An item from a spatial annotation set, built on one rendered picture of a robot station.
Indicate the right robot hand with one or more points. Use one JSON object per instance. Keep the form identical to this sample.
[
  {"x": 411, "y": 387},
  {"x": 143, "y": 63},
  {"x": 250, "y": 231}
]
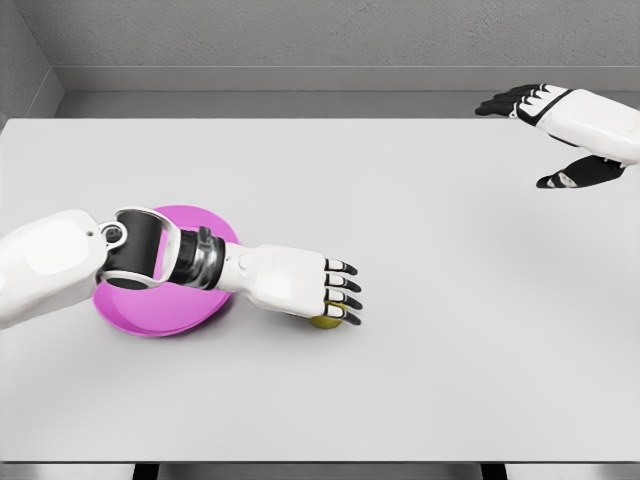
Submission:
[{"x": 570, "y": 117}]

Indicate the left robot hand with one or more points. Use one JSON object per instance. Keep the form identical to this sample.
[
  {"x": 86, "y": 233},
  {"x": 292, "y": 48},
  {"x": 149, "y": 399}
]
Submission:
[{"x": 299, "y": 279}]

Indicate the yellow-green apple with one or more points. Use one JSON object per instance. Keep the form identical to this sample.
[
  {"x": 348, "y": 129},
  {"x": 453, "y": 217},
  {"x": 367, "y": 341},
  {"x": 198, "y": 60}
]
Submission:
[{"x": 326, "y": 322}]

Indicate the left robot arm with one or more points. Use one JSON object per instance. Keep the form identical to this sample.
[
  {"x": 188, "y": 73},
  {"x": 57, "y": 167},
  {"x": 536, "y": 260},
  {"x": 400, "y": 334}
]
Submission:
[{"x": 55, "y": 260}]

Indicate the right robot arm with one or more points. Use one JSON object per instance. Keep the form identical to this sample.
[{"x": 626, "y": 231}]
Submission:
[{"x": 631, "y": 132}]

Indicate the pink plate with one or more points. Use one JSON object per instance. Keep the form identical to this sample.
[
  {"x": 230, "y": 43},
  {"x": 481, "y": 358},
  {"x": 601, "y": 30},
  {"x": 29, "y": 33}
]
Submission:
[{"x": 165, "y": 312}]

